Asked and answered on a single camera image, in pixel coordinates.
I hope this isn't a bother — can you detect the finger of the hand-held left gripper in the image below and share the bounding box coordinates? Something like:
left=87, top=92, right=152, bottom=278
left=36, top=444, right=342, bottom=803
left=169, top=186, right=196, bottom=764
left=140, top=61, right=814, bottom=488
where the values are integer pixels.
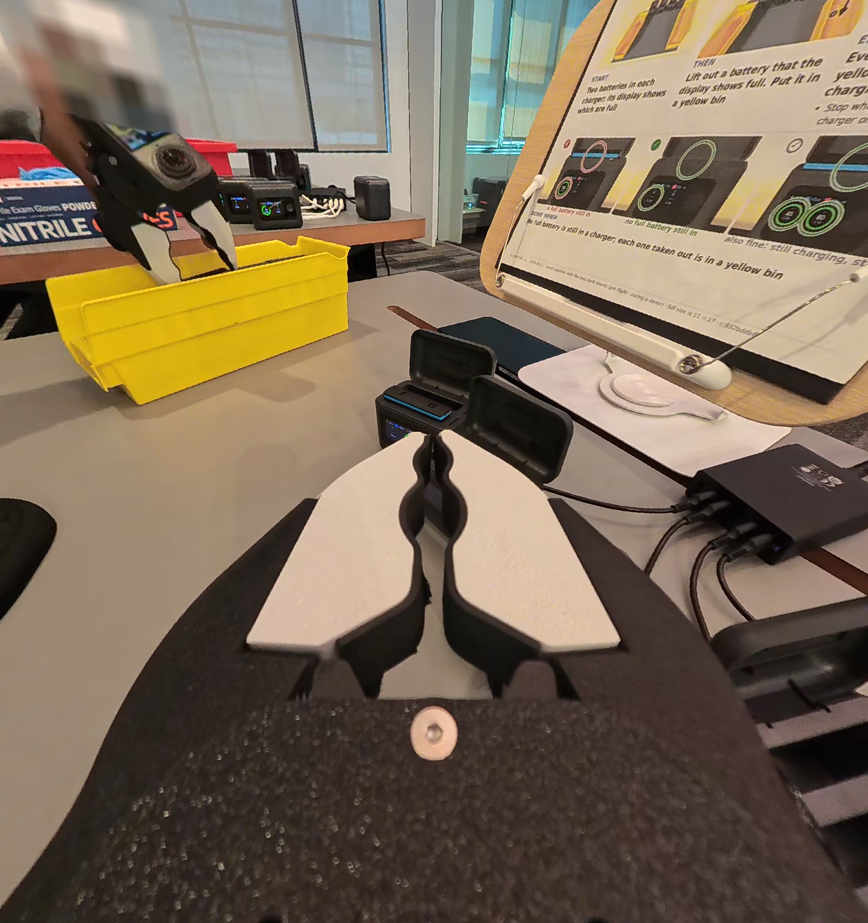
left=185, top=197, right=239, bottom=275
left=132, top=216, right=189, bottom=286

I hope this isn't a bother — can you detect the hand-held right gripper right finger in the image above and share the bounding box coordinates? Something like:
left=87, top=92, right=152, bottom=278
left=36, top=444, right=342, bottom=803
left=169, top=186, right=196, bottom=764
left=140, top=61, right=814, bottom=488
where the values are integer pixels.
left=434, top=430, right=622, bottom=695

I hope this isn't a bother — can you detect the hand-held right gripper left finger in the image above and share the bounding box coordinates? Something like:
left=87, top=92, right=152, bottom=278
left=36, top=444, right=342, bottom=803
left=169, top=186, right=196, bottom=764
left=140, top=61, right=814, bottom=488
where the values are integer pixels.
left=246, top=431, right=435, bottom=697

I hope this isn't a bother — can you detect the yellow plastic bin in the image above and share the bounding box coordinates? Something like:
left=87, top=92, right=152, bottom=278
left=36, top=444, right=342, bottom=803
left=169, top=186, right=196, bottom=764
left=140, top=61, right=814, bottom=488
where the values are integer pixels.
left=46, top=237, right=352, bottom=406

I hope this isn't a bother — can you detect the black battery charger case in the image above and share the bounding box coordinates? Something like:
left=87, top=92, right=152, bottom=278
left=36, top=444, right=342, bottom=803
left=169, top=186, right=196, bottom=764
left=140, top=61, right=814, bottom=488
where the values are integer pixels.
left=250, top=180, right=305, bottom=232
left=217, top=176, right=256, bottom=222
left=423, top=375, right=574, bottom=535
left=375, top=329, right=497, bottom=451
left=711, top=596, right=868, bottom=923

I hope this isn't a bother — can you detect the black battery with blue edge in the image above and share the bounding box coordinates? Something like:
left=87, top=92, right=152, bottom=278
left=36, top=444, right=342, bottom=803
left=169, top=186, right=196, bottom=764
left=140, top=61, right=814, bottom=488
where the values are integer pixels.
left=383, top=386, right=454, bottom=424

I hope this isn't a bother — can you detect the person's left forearm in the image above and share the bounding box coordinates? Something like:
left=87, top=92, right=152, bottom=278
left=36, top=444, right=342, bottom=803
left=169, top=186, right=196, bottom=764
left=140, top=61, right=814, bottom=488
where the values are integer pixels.
left=0, top=25, right=47, bottom=147

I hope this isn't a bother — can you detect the person's left hand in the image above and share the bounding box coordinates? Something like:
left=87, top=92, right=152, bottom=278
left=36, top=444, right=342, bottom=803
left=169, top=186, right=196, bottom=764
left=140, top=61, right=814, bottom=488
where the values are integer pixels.
left=40, top=108, right=101, bottom=190

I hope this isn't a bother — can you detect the blue glove box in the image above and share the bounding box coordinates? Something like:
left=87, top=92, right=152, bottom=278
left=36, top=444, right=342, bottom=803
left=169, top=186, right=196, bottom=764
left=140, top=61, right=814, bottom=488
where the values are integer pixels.
left=0, top=180, right=184, bottom=251

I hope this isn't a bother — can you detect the small black box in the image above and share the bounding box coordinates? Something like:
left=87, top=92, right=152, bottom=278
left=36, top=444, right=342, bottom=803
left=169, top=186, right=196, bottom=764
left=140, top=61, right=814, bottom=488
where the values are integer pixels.
left=353, top=175, right=393, bottom=222

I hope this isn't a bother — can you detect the dark blue panel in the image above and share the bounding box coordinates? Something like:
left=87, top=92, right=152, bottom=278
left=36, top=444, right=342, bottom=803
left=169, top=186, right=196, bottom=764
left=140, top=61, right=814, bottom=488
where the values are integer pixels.
left=437, top=316, right=568, bottom=387

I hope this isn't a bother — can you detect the black power adapter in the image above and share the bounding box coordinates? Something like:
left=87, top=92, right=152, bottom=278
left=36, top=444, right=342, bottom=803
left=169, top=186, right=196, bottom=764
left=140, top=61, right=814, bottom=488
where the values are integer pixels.
left=686, top=443, right=868, bottom=565

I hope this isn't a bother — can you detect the dark rounded object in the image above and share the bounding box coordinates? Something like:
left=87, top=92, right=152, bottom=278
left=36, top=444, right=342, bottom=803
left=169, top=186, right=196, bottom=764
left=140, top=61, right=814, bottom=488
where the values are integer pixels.
left=0, top=498, right=58, bottom=646

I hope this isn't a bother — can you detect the black charger cable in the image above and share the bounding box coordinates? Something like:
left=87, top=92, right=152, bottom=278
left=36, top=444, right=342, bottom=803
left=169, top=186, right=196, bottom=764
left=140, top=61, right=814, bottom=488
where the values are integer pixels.
left=646, top=505, right=723, bottom=575
left=688, top=530, right=752, bottom=643
left=715, top=548, right=774, bottom=623
left=545, top=486, right=702, bottom=514

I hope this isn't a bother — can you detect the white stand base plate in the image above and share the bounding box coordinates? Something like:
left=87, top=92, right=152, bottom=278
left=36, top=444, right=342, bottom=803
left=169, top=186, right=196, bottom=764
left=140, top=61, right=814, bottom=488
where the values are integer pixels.
left=518, top=345, right=792, bottom=477

